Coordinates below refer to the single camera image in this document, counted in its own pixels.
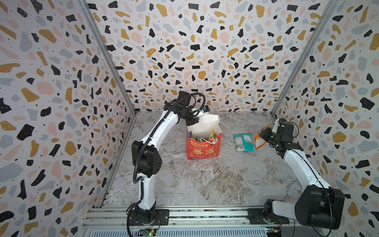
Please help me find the right circuit board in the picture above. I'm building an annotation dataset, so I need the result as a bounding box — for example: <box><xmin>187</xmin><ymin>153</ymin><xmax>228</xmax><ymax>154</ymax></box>
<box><xmin>265</xmin><ymin>228</ymin><xmax>282</xmax><ymax>237</ymax></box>

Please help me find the yellow green snack packet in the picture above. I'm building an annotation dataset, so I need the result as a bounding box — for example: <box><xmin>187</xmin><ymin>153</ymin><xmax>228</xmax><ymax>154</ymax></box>
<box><xmin>208</xmin><ymin>129</ymin><xmax>217</xmax><ymax>141</ymax></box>

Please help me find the teal snack packet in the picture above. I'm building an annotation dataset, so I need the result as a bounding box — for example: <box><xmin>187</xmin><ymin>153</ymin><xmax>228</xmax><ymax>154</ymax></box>
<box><xmin>233</xmin><ymin>133</ymin><xmax>256</xmax><ymax>152</ymax></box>

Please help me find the left circuit board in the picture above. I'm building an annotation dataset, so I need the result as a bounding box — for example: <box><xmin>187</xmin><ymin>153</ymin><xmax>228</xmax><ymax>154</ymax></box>
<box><xmin>136</xmin><ymin>228</ymin><xmax>157</xmax><ymax>237</ymax></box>

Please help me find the orange snack packet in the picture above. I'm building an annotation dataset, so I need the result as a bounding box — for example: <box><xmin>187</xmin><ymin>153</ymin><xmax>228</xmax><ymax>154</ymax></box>
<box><xmin>254</xmin><ymin>123</ymin><xmax>271</xmax><ymax>150</ymax></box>

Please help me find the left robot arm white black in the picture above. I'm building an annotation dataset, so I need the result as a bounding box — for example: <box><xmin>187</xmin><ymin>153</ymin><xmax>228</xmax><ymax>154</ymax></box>
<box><xmin>129</xmin><ymin>91</ymin><xmax>209</xmax><ymax>224</ymax></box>

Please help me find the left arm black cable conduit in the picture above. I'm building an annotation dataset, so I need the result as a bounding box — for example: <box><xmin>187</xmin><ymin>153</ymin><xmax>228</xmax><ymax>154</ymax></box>
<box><xmin>126</xmin><ymin>92</ymin><xmax>206</xmax><ymax>237</ymax></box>

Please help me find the right corner aluminium post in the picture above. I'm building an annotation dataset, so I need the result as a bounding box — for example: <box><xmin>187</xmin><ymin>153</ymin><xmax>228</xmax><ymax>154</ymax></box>
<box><xmin>270</xmin><ymin>0</ymin><xmax>339</xmax><ymax>118</ymax></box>

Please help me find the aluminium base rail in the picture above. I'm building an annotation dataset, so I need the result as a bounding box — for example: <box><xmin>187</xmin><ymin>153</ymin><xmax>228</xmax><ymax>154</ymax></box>
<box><xmin>83</xmin><ymin>206</ymin><xmax>338</xmax><ymax>237</ymax></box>

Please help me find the corner aluminium post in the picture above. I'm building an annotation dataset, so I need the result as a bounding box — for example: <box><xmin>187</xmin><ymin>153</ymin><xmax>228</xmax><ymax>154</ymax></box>
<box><xmin>270</xmin><ymin>0</ymin><xmax>339</xmax><ymax>118</ymax></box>
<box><xmin>77</xmin><ymin>0</ymin><xmax>136</xmax><ymax>117</ymax></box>

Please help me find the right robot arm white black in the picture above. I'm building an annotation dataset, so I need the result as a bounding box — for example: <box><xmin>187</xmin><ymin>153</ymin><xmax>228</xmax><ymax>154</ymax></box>
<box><xmin>260</xmin><ymin>118</ymin><xmax>345</xmax><ymax>230</ymax></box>

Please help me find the circuit board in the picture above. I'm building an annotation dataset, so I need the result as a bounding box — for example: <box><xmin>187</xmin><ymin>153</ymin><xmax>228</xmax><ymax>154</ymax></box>
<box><xmin>265</xmin><ymin>228</ymin><xmax>282</xmax><ymax>237</ymax></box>
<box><xmin>136</xmin><ymin>228</ymin><xmax>157</xmax><ymax>237</ymax></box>

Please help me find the red paper gift bag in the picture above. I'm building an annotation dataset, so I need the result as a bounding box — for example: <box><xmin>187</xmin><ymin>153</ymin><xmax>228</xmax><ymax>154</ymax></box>
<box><xmin>186</xmin><ymin>114</ymin><xmax>223</xmax><ymax>160</ymax></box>

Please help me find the left corner aluminium post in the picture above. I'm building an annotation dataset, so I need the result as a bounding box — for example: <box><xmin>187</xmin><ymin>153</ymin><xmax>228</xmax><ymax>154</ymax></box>
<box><xmin>77</xmin><ymin>0</ymin><xmax>136</xmax><ymax>117</ymax></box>

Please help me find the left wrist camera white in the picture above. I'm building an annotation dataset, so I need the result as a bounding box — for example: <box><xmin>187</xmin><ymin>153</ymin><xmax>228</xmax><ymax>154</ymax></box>
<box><xmin>196</xmin><ymin>105</ymin><xmax>210</xmax><ymax>117</ymax></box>

